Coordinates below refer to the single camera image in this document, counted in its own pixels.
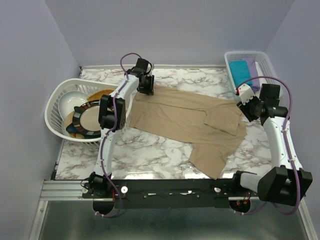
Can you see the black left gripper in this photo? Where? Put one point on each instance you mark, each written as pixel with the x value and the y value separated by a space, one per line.
pixel 149 89

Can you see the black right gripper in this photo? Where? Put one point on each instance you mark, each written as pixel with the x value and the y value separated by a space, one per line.
pixel 244 109

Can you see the white rectangular plastic basket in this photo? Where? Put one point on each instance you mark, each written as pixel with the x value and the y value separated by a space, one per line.
pixel 263 61

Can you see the beige t shirt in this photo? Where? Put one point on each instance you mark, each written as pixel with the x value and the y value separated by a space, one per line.
pixel 213 126

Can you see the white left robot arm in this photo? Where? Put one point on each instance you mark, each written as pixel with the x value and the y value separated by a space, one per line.
pixel 112 119

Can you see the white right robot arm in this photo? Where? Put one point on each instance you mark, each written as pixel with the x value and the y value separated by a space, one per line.
pixel 287 182

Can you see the white rolled t shirt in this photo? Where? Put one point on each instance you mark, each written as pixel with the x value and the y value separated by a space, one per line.
pixel 258 69

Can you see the teal rolled t shirt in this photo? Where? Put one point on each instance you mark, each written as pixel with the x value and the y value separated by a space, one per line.
pixel 240 71

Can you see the purple rolled t shirt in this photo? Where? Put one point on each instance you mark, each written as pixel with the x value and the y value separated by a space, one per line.
pixel 255 83

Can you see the woven tan placemat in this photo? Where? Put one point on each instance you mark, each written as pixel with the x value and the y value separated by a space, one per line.
pixel 97 95

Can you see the striped rim ceramic plate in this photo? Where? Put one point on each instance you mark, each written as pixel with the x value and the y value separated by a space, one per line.
pixel 84 121

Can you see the white round dish basket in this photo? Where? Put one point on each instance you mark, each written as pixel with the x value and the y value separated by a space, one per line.
pixel 56 124

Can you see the white bowl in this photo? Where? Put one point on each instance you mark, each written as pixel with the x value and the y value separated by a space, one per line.
pixel 70 100

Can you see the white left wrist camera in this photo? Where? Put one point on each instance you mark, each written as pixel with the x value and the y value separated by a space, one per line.
pixel 150 69

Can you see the aluminium frame rail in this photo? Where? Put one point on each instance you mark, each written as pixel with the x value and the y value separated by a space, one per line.
pixel 61 190

